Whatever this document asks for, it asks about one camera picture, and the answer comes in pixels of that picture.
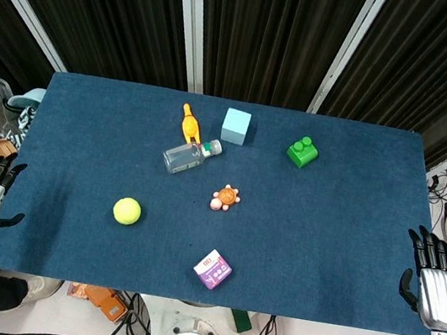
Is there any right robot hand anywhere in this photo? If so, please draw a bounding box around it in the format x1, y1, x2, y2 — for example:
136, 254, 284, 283
393, 223, 447, 332

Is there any yellow tennis ball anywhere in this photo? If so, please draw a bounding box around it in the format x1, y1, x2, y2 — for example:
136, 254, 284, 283
111, 195, 145, 229

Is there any teal white striped cloth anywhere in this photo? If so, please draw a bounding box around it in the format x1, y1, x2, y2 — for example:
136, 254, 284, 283
0, 82, 48, 153

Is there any beige shoe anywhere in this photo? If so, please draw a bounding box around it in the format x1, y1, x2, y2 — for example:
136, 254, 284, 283
20, 274, 64, 312

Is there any green toy brick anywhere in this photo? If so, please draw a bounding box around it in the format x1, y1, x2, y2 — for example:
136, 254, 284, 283
284, 133, 323, 173

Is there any green block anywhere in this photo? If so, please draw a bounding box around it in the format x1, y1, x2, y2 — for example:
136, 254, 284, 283
226, 307, 256, 335

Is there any clear plastic bottle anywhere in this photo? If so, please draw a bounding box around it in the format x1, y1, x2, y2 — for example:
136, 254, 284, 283
159, 130, 225, 183

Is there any purple white small box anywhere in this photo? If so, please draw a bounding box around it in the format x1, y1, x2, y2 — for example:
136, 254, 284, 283
189, 246, 236, 294

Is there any pink orange toy turtle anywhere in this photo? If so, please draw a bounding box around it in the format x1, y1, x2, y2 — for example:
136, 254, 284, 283
208, 181, 245, 215

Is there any blue table cloth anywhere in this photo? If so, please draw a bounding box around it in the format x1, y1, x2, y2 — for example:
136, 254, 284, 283
0, 62, 447, 335

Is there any light blue cube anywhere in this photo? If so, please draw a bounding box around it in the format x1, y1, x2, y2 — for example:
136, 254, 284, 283
218, 107, 254, 147

